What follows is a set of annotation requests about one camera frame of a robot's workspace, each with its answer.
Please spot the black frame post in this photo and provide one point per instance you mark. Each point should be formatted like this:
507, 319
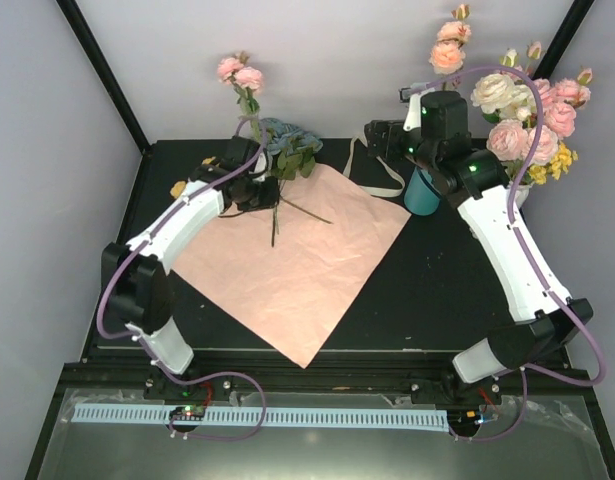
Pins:
563, 37
90, 46

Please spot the blue hydrangea stem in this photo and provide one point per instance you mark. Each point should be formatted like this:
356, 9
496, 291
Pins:
292, 152

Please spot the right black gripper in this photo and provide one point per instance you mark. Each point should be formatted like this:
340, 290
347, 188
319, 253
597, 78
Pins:
377, 139

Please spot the pink wrapping paper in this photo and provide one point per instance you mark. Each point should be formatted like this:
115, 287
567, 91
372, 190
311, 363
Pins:
290, 276

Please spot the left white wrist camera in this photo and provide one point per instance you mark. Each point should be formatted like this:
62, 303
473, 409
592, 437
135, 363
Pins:
259, 171

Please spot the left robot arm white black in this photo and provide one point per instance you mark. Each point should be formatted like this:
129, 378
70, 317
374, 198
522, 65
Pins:
137, 298

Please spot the light blue cable duct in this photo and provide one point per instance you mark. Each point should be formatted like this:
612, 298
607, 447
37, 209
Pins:
278, 417

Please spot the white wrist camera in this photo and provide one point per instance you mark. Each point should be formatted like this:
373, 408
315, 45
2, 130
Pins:
412, 97
259, 171

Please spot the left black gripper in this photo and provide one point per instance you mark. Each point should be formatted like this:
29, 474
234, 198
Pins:
272, 198

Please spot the left circuit board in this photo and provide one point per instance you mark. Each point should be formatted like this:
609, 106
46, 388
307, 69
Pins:
188, 413

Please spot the pink white flower bouquet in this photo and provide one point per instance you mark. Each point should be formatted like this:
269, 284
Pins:
531, 123

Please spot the cream ribbon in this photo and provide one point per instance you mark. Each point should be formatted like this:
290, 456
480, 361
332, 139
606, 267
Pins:
372, 174

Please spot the yellow rose stem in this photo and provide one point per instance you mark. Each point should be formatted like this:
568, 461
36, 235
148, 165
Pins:
177, 189

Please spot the right circuit board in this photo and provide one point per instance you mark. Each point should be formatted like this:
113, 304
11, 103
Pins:
476, 417

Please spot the white ribbed vase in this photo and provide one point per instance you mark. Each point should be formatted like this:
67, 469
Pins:
520, 196

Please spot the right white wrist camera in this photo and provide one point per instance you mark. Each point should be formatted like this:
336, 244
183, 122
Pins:
412, 97

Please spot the circuit board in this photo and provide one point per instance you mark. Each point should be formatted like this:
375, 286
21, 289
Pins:
476, 417
188, 413

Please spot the teal vase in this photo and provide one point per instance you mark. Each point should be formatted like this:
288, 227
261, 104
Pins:
420, 197

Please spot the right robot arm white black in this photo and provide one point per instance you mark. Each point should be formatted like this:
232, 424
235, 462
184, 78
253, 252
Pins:
435, 136

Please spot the pink rose stem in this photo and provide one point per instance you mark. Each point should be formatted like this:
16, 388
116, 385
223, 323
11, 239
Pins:
247, 82
447, 56

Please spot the black frame post left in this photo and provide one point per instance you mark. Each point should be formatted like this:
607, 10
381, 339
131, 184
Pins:
90, 46

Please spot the black frame post right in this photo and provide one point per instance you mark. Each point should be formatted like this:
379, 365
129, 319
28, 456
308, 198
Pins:
563, 37

